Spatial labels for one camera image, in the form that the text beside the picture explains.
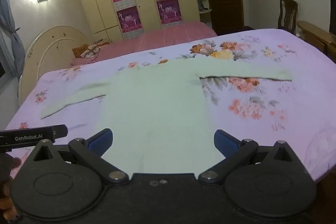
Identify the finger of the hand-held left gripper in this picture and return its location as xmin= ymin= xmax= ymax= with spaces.
xmin=52 ymin=124 xmax=68 ymax=139

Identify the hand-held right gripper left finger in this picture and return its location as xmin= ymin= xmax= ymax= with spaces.
xmin=31 ymin=128 xmax=130 ymax=185

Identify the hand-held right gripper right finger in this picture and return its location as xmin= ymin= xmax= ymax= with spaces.
xmin=197 ymin=129 xmax=302 ymax=186

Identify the pale green long-sleeve shirt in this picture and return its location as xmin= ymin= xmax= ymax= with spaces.
xmin=40 ymin=55 xmax=292 ymax=179

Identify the person's left hand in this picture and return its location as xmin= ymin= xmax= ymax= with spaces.
xmin=0 ymin=154 xmax=17 ymax=222

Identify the cream round headboard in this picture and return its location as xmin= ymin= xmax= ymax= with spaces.
xmin=18 ymin=25 xmax=91 ymax=109

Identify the orange patterned pillow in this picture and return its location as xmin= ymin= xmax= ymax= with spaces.
xmin=72 ymin=43 xmax=109 ymax=59

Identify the grey curtain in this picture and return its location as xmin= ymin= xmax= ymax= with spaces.
xmin=0 ymin=0 xmax=25 ymax=78

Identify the bed with pink sheet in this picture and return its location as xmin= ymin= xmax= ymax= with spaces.
xmin=70 ymin=20 xmax=218 ymax=67

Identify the wooden bed footboard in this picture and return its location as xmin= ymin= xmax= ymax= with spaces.
xmin=297 ymin=21 xmax=336 ymax=62

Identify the dark wooden chair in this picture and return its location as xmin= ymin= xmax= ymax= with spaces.
xmin=278 ymin=0 xmax=299 ymax=32

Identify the dark flat screen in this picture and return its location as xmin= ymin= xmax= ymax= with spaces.
xmin=328 ymin=0 xmax=336 ymax=37

